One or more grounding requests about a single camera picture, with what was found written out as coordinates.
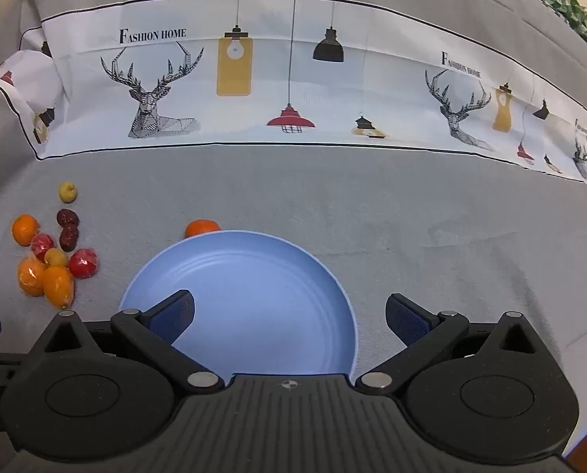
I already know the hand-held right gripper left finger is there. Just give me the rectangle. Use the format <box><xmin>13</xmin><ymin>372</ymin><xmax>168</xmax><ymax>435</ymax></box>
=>
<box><xmin>26</xmin><ymin>290</ymin><xmax>225</xmax><ymax>396</ymax></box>

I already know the red plastic-wrapped fruit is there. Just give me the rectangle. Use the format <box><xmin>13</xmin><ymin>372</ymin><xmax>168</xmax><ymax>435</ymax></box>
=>
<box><xmin>30</xmin><ymin>233</ymin><xmax>56</xmax><ymax>263</ymax></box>

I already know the blue round plate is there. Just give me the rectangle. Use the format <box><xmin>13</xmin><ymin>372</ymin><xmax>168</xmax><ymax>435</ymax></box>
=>
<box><xmin>118</xmin><ymin>229</ymin><xmax>359</xmax><ymax>380</ymax></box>

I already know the plastic-wrapped orange fruit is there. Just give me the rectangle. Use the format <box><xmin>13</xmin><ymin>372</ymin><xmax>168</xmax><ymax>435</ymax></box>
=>
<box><xmin>18</xmin><ymin>255</ymin><xmax>48</xmax><ymax>297</ymax></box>

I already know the oval orange kumquat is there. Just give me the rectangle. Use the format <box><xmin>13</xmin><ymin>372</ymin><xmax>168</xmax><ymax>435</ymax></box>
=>
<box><xmin>42</xmin><ymin>265</ymin><xmax>75</xmax><ymax>309</ymax></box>

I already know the red round tomato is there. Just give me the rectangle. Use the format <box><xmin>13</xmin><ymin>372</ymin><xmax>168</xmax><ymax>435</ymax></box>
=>
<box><xmin>68</xmin><ymin>248</ymin><xmax>98</xmax><ymax>278</ymax></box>

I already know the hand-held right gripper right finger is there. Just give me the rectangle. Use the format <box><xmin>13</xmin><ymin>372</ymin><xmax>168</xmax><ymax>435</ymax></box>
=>
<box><xmin>353</xmin><ymin>294</ymin><xmax>553</xmax><ymax>394</ymax></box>

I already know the printed grey bed sheet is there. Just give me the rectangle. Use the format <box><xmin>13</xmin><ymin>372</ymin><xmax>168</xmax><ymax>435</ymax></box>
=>
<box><xmin>0</xmin><ymin>0</ymin><xmax>587</xmax><ymax>473</ymax></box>

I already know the orange tangerine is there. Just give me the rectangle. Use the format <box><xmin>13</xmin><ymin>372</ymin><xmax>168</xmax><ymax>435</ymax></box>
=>
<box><xmin>12</xmin><ymin>214</ymin><xmax>40</xmax><ymax>246</ymax></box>
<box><xmin>185</xmin><ymin>219</ymin><xmax>222</xmax><ymax>238</ymax></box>

